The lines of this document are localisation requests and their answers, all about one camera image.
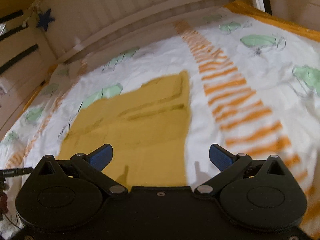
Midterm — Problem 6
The white wooden bed frame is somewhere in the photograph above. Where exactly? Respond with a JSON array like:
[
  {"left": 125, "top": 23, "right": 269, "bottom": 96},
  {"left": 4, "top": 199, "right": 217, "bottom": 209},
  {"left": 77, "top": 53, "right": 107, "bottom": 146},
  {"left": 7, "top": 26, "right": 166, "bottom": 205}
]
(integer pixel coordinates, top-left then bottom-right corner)
[{"left": 1, "top": 0, "right": 319, "bottom": 134}]

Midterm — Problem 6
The white patterned bed sheet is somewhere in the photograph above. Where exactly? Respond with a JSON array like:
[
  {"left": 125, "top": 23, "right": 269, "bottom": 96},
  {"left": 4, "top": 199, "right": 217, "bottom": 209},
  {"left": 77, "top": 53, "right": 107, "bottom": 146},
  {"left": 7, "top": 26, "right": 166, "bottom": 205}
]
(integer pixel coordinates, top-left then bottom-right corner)
[{"left": 1, "top": 7, "right": 319, "bottom": 239}]

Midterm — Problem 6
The mustard yellow knit garment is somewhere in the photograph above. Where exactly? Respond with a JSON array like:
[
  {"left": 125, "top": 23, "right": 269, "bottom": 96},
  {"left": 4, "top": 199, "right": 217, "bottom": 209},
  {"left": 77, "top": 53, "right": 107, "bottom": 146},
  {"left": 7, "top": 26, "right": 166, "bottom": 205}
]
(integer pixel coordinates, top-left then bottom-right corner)
[{"left": 58, "top": 71, "right": 190, "bottom": 189}]

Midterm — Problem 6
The orange blanket at bed edge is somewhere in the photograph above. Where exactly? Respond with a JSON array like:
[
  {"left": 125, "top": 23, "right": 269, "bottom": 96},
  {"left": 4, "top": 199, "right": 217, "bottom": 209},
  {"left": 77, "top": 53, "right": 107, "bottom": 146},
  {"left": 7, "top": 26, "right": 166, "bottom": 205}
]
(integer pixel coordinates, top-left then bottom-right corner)
[{"left": 224, "top": 0, "right": 320, "bottom": 42}]

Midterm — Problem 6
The dark blue star decoration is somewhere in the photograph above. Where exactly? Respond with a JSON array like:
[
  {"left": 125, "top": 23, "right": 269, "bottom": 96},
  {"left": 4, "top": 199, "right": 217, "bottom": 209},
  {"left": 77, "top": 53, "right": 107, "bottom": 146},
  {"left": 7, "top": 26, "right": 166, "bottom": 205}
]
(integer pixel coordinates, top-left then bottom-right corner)
[{"left": 36, "top": 9, "right": 55, "bottom": 32}]

